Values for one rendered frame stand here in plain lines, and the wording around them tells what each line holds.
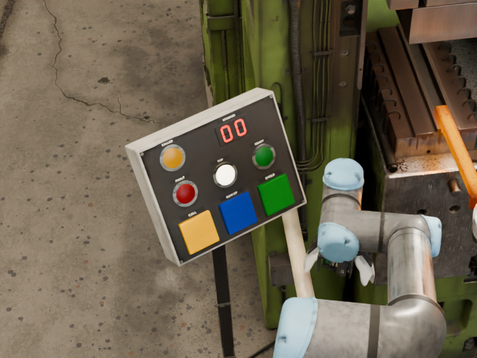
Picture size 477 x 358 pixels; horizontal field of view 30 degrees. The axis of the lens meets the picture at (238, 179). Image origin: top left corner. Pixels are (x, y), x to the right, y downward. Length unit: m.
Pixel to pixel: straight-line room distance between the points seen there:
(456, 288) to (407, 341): 1.38
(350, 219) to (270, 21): 0.61
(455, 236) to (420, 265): 0.97
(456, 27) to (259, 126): 0.48
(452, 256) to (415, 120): 0.45
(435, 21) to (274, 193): 0.51
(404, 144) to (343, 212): 0.60
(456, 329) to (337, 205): 1.28
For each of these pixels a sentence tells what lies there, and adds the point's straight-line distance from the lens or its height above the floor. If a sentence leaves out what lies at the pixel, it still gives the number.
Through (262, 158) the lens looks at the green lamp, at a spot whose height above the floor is 1.09.
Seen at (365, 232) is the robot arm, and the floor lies 1.26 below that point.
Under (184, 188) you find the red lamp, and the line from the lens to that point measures 1.91.
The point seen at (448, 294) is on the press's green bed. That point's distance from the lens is 2.65.
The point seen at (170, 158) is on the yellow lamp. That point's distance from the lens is 1.89.
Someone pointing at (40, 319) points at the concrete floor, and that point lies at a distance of 3.13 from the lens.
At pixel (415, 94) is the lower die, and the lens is 2.30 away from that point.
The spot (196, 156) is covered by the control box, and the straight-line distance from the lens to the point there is 1.91.
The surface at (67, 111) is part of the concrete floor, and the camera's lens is 3.81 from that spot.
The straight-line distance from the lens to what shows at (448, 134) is 2.16.
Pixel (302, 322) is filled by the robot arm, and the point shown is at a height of 1.46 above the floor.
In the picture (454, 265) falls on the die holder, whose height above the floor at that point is 0.52.
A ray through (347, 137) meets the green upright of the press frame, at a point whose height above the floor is 0.86.
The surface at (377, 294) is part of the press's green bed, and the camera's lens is 2.57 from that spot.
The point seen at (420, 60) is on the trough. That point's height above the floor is 0.99.
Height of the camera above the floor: 2.51
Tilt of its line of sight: 47 degrees down
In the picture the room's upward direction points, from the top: 4 degrees counter-clockwise
